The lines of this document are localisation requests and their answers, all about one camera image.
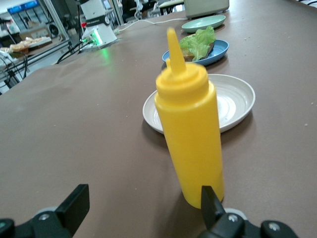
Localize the green lettuce leaf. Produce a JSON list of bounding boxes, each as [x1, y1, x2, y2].
[[178, 25, 217, 62]]

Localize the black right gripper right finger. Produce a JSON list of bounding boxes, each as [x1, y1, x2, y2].
[[198, 185, 264, 238]]

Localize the beige plate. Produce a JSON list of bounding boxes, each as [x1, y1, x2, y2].
[[142, 73, 257, 135]]

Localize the green plate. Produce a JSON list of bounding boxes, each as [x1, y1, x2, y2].
[[181, 15, 227, 34]]

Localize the brown bread slice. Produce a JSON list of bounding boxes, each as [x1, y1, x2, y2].
[[181, 34, 214, 62]]

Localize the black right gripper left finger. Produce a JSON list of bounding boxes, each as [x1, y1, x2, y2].
[[14, 183, 91, 238]]

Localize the blue plate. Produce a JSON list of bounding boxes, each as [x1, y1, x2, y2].
[[161, 39, 230, 66]]

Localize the yellow squeeze bottle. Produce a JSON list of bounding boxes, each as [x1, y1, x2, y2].
[[154, 26, 225, 209]]

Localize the white toaster power cable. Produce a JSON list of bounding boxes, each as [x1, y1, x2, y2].
[[113, 16, 189, 35]]

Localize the thin black cable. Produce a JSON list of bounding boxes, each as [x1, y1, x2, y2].
[[56, 41, 86, 65]]

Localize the bagged bread loaves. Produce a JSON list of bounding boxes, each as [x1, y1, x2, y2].
[[9, 36, 53, 53]]

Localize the beige chrome toaster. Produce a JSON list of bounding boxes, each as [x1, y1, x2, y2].
[[184, 0, 230, 20]]

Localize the blue storage bins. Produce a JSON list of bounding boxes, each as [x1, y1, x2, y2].
[[6, 0, 40, 19]]

